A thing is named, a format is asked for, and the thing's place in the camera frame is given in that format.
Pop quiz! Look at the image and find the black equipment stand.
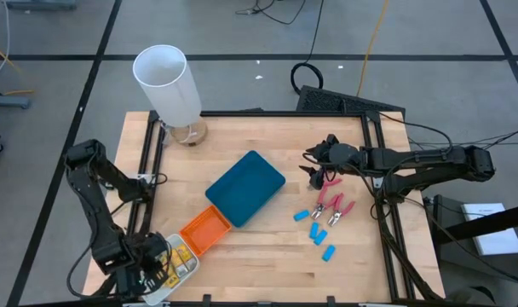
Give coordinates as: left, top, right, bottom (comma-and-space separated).
431, 194, 518, 307

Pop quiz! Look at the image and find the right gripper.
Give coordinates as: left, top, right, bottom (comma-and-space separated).
299, 134, 365, 191

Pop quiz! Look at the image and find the white booklet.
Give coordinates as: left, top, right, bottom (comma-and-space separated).
460, 202, 518, 258

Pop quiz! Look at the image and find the black coiled cable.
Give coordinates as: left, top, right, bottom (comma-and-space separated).
290, 0, 326, 96

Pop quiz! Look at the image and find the white plastic bin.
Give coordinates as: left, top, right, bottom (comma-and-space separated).
141, 233, 200, 307

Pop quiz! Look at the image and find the grey furniture foot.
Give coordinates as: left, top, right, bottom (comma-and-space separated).
0, 94, 32, 110
5, 0, 79, 12

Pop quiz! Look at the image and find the orange slotted plastic basket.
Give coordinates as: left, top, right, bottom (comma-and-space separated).
179, 204, 233, 258

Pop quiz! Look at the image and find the teal plastic bin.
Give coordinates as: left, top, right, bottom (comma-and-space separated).
204, 149, 287, 229

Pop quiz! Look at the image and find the white shade table lamp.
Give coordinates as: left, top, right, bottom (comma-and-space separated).
132, 43, 209, 148

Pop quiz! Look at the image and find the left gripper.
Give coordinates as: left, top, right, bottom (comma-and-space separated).
116, 233, 176, 295

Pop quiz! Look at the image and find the yellow hanging cable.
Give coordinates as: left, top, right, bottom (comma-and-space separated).
355, 0, 390, 98

